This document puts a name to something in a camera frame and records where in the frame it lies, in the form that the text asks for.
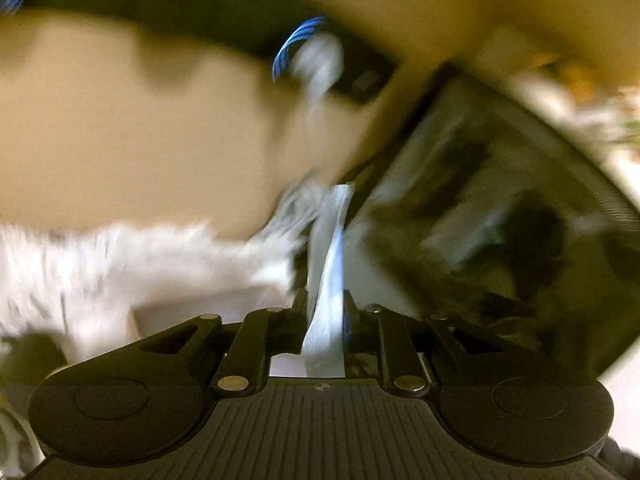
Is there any clear plastic strip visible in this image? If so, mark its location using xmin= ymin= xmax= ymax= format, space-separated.
xmin=300 ymin=184 xmax=352 ymax=378

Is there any white fringed cloth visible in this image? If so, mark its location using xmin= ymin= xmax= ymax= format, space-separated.
xmin=1 ymin=179 xmax=326 ymax=362

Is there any blue striped cable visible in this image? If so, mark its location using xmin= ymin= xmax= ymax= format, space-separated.
xmin=271 ymin=15 xmax=327 ymax=83

